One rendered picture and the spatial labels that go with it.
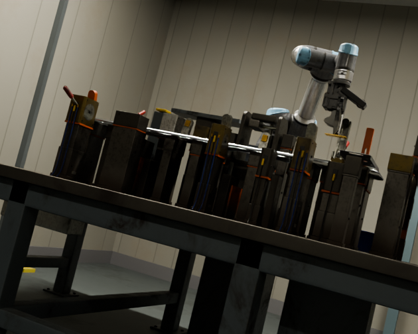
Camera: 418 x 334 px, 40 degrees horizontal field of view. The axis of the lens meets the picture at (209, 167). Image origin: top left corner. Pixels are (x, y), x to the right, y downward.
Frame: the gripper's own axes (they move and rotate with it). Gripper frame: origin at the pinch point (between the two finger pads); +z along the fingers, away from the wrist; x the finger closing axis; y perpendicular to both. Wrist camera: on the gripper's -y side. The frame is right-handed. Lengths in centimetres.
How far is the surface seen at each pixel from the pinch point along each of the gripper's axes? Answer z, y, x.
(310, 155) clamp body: 14.3, 2.9, 22.9
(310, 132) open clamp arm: 5.0, 6.0, 17.6
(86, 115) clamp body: 13, 102, 20
